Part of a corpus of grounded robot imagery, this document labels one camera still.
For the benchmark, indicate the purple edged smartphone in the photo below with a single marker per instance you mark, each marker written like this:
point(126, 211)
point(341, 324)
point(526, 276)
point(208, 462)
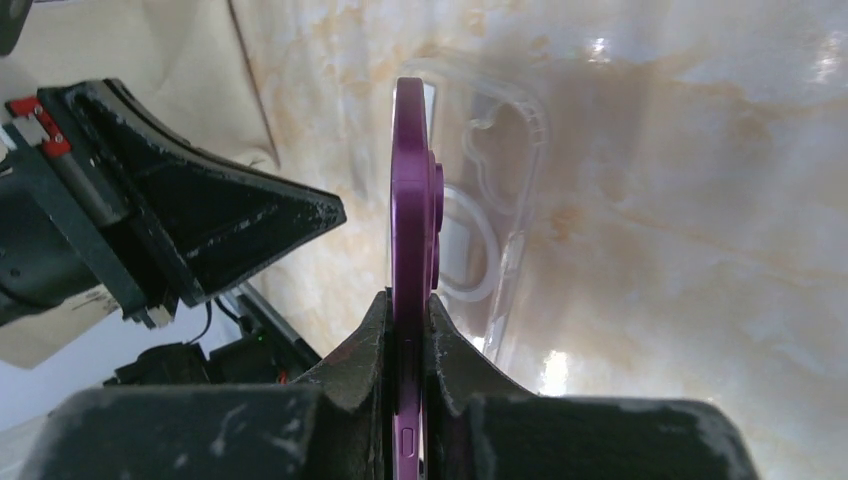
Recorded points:
point(415, 203)

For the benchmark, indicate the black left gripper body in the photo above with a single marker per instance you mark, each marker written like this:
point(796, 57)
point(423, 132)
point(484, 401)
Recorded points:
point(60, 234)

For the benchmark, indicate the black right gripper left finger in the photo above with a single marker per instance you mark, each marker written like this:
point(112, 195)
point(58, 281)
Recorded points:
point(333, 422)

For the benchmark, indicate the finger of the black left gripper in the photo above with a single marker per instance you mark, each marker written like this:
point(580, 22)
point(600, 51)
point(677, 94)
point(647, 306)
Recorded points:
point(208, 223)

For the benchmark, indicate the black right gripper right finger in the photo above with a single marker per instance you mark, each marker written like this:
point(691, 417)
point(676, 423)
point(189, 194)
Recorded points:
point(480, 424)

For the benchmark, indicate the clear magsafe phone case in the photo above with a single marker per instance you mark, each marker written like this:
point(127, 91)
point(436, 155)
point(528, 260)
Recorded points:
point(490, 134)

